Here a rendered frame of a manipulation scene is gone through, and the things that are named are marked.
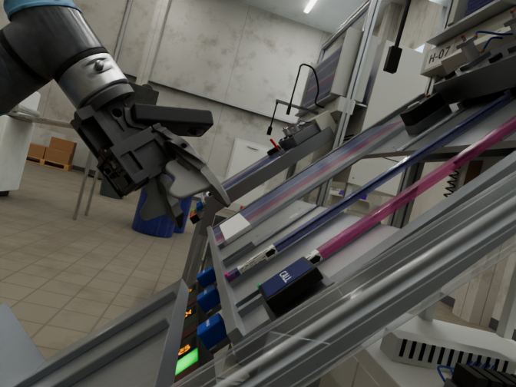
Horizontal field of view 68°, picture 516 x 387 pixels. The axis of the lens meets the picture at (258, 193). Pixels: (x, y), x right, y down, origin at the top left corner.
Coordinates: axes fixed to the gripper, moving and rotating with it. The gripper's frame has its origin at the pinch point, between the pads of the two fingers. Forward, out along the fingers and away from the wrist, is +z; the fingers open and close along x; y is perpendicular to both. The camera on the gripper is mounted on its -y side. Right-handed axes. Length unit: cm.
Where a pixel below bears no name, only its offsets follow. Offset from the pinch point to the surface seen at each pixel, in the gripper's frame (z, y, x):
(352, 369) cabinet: 42.6, -12.2, -10.4
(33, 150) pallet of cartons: -282, -258, -1006
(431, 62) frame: 6, -88, -2
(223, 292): 7.7, 7.2, 5.5
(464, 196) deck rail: 9.9, -6.9, 29.5
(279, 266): 10.2, -0.7, 6.9
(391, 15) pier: -54, -958, -399
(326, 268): 10.4, 1.0, 16.6
